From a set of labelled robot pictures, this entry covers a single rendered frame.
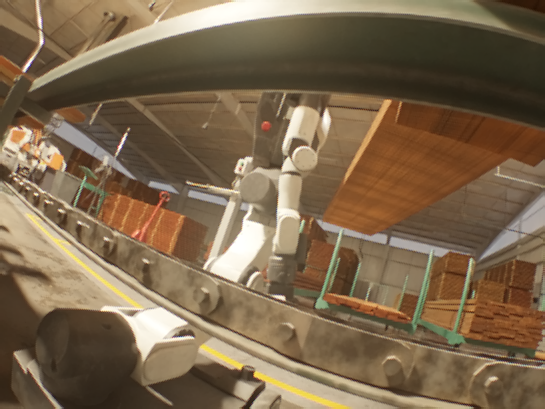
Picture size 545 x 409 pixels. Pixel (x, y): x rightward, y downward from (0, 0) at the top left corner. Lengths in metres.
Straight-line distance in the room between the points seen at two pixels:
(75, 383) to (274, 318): 0.45
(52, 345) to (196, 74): 0.51
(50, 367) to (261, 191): 0.76
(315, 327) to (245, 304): 0.05
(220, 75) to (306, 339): 0.37
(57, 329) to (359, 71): 0.60
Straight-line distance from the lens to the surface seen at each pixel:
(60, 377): 0.57
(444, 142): 0.57
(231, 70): 0.43
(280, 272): 0.85
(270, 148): 1.07
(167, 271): 0.23
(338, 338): 0.18
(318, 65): 0.37
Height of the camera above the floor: 0.57
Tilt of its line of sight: 12 degrees up
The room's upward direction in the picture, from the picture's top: 19 degrees clockwise
